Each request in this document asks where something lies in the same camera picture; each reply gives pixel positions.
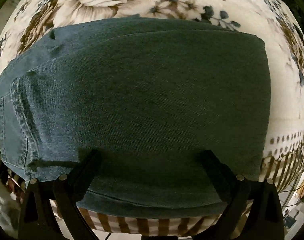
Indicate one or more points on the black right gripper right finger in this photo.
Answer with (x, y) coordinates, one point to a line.
(265, 219)

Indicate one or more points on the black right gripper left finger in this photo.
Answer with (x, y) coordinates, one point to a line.
(37, 219)

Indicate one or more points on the blue denim jeans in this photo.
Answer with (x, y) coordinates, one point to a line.
(151, 97)

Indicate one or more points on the floral checkered bed blanket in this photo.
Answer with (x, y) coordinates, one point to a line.
(270, 20)

